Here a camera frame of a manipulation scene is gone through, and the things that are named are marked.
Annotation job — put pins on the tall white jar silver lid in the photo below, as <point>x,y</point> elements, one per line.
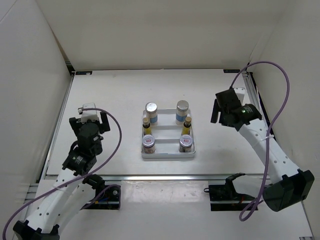
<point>151,110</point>

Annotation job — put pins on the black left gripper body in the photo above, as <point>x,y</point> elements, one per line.
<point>99,149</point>

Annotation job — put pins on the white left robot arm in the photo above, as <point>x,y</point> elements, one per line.
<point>76,183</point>

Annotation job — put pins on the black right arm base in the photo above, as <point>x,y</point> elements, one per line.
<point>221,201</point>

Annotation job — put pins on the tall white jar blue label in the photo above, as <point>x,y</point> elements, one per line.
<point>182,108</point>

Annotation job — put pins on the small yellow label bottle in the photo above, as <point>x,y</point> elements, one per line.
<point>146,126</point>

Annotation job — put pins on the short jar grey lid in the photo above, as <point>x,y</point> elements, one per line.
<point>148,144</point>

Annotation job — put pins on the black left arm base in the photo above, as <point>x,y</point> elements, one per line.
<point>107,197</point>

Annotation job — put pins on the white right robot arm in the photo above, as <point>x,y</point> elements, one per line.
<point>289,184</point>

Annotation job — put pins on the short jar orange label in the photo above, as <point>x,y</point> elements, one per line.
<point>186,144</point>

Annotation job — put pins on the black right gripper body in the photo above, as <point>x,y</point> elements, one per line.
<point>222,119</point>

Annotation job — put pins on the aluminium frame rail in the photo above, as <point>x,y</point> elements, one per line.
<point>166,177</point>

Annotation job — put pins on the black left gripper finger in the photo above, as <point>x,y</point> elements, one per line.
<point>104,125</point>
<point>75,124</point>

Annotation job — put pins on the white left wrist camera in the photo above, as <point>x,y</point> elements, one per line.
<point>88,115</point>

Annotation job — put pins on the white divided tray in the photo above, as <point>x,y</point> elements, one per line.
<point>167,134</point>

